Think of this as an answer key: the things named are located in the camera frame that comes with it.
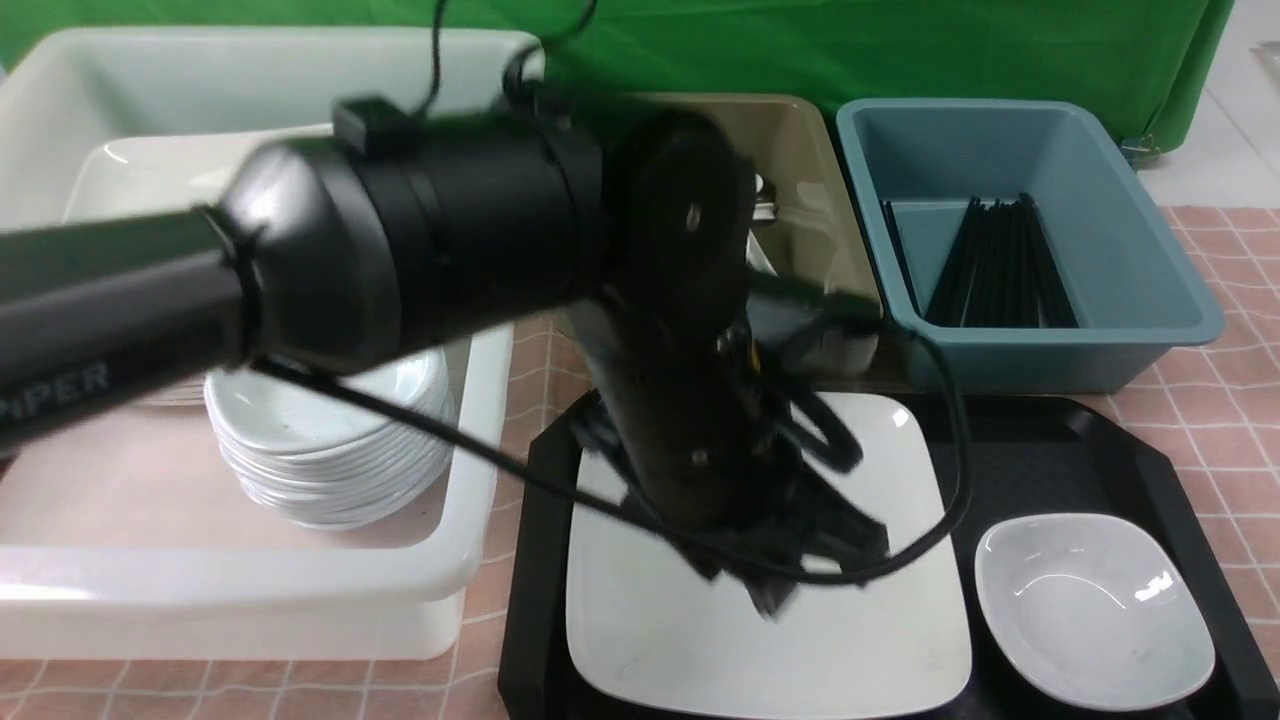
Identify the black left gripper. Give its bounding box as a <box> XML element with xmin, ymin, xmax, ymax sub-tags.
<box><xmin>570</xmin><ymin>290</ymin><xmax>893</xmax><ymax>621</ymax></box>

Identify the white square rice plate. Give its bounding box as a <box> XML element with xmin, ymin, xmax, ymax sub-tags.
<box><xmin>564</xmin><ymin>392</ymin><xmax>973</xmax><ymax>720</ymax></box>

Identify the small white sauce dish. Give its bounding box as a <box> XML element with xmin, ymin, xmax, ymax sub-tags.
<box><xmin>974</xmin><ymin>512</ymin><xmax>1216</xmax><ymax>714</ymax></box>

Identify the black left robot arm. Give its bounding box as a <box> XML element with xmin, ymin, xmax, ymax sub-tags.
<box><xmin>3</xmin><ymin>97</ymin><xmax>890</xmax><ymax>618</ymax></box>

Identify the top stacked square plate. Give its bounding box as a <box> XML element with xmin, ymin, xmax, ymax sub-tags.
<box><xmin>61</xmin><ymin>124</ymin><xmax>332</xmax><ymax>224</ymax></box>

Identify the black serving tray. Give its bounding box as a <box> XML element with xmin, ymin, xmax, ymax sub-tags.
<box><xmin>497</xmin><ymin>396</ymin><xmax>1277</xmax><ymax>719</ymax></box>

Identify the olive green plastic bin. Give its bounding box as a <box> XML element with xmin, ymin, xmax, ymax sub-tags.
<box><xmin>620</xmin><ymin>94</ymin><xmax>884</xmax><ymax>379</ymax></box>

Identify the bundle of black chopsticks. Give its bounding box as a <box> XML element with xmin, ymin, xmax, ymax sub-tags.
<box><xmin>879</xmin><ymin>192</ymin><xmax>1080</xmax><ymax>329</ymax></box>

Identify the blue plastic bin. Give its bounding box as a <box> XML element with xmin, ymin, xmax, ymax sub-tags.
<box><xmin>835</xmin><ymin>97</ymin><xmax>1226</xmax><ymax>395</ymax></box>

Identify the stack of small dishes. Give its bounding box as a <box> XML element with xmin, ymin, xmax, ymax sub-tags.
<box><xmin>204</xmin><ymin>374</ymin><xmax>453</xmax><ymax>532</ymax></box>

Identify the pink checkered tablecloth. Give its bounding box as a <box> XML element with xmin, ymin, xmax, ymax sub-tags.
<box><xmin>3</xmin><ymin>206</ymin><xmax>1277</xmax><ymax>719</ymax></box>

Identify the top stacked small dish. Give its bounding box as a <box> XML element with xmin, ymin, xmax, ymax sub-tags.
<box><xmin>204</xmin><ymin>350</ymin><xmax>449</xmax><ymax>454</ymax></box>

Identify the green backdrop cloth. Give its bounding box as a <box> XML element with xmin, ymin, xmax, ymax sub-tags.
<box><xmin>0</xmin><ymin>0</ymin><xmax>1236</xmax><ymax>193</ymax></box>

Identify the large white plastic tub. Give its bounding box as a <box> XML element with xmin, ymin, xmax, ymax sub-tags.
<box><xmin>1</xmin><ymin>27</ymin><xmax>497</xmax><ymax>660</ymax></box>

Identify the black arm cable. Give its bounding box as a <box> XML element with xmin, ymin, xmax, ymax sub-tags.
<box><xmin>250</xmin><ymin>0</ymin><xmax>973</xmax><ymax>587</ymax></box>

